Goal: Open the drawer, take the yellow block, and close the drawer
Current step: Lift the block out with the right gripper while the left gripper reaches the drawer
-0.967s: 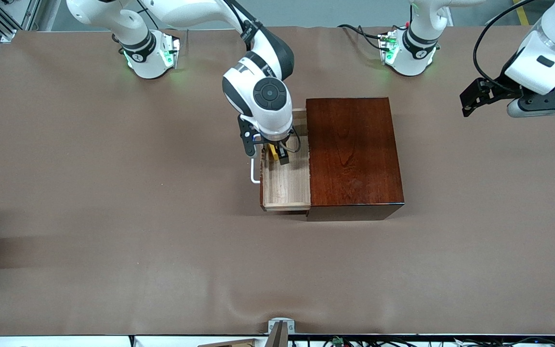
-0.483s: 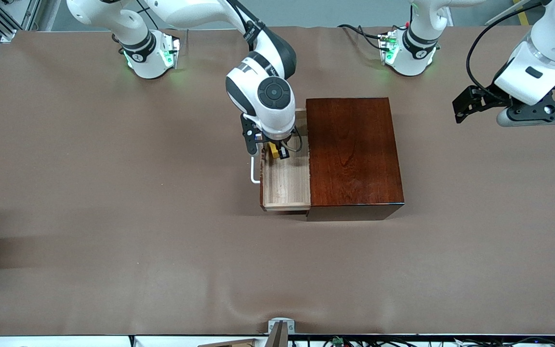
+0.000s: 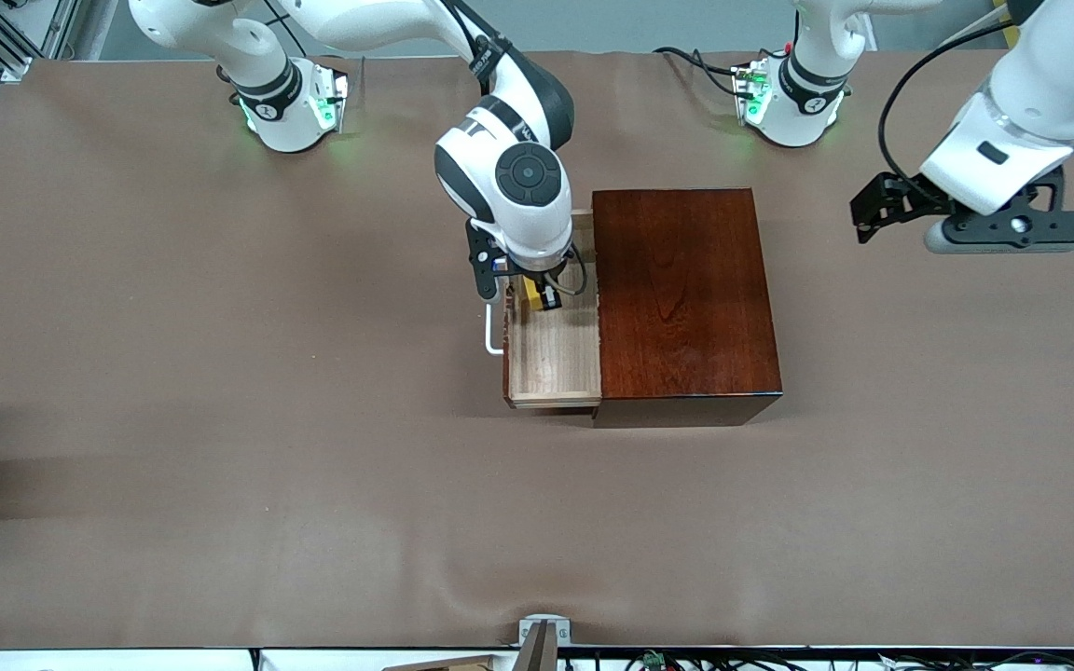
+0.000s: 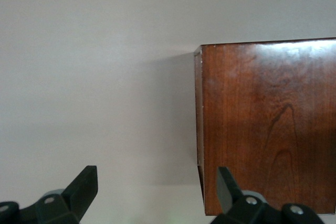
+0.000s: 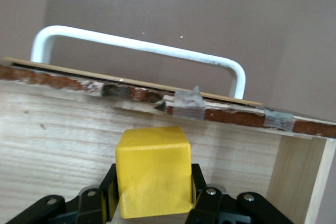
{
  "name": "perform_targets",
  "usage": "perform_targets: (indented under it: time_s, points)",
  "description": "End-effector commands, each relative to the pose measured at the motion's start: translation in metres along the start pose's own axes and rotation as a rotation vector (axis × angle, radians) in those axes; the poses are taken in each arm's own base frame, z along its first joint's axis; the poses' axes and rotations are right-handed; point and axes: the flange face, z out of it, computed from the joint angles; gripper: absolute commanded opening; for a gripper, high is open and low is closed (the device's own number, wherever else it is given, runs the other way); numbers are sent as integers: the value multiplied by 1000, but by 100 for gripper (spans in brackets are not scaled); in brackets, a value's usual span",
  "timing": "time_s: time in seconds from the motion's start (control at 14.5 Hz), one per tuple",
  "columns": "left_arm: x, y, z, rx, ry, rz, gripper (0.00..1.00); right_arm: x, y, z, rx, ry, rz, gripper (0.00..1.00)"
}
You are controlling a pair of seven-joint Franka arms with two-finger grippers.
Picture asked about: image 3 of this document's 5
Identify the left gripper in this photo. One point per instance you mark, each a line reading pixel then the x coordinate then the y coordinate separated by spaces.
pixel 910 198

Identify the yellow block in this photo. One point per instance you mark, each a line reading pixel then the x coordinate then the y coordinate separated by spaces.
pixel 531 296

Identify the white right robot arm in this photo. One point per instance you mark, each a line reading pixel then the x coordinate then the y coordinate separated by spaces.
pixel 518 214

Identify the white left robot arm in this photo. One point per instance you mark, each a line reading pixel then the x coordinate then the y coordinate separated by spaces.
pixel 807 102

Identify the dark brown wooden cabinet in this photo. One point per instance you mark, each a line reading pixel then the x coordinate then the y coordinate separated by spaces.
pixel 686 298

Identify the large table cover mat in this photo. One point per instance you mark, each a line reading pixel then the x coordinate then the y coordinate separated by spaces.
pixel 313 513

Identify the green terminal connector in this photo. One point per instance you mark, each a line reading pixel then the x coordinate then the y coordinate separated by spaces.
pixel 654 660

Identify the light wooden board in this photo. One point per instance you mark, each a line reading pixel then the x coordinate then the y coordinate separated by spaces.
pixel 444 664

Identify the metal arm base bracket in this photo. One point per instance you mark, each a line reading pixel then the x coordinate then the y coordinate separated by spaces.
pixel 337 93
pixel 747 93

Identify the grey metal clamp bracket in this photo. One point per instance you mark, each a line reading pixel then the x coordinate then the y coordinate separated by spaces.
pixel 544 629

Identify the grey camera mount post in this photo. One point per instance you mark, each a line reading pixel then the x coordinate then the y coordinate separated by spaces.
pixel 537 652

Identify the aluminium frame profile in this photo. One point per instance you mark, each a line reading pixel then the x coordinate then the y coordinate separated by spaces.
pixel 57 23

